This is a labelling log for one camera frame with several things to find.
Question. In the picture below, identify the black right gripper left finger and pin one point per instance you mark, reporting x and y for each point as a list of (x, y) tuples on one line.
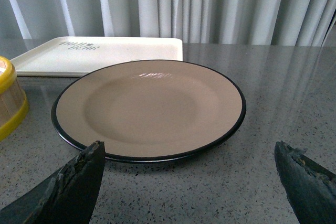
[(68, 195)]

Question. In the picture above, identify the beige plate black rim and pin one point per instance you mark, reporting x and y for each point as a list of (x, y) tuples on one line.
[(150, 111)]

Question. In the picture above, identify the grey pleated curtain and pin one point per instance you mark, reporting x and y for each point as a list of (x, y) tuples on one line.
[(250, 22)]

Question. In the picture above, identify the white rectangular tray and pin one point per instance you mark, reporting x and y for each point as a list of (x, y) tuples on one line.
[(76, 56)]

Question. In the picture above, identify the bamboo steamer yellow rims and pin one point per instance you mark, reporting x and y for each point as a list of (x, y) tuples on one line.
[(14, 103)]

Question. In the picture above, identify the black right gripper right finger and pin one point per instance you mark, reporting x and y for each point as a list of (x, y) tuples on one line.
[(310, 188)]

